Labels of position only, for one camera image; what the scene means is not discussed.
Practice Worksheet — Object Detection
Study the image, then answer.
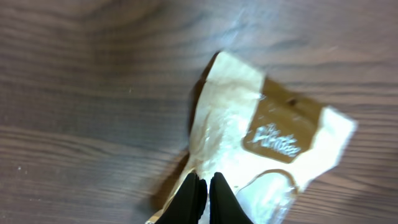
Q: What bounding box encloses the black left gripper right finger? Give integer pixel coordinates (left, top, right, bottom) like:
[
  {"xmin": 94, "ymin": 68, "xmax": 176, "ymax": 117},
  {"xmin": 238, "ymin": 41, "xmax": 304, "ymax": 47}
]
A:
[{"xmin": 210, "ymin": 172, "xmax": 252, "ymax": 224}]

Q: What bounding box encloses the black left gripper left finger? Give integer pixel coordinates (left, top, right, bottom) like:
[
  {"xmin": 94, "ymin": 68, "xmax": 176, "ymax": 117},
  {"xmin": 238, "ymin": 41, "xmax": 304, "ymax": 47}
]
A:
[{"xmin": 155, "ymin": 173, "xmax": 208, "ymax": 224}]

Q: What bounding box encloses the brown printed snack pouch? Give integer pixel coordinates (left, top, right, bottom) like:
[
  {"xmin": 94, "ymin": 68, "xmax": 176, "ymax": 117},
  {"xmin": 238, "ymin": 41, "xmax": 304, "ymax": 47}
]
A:
[{"xmin": 149, "ymin": 52, "xmax": 358, "ymax": 224}]

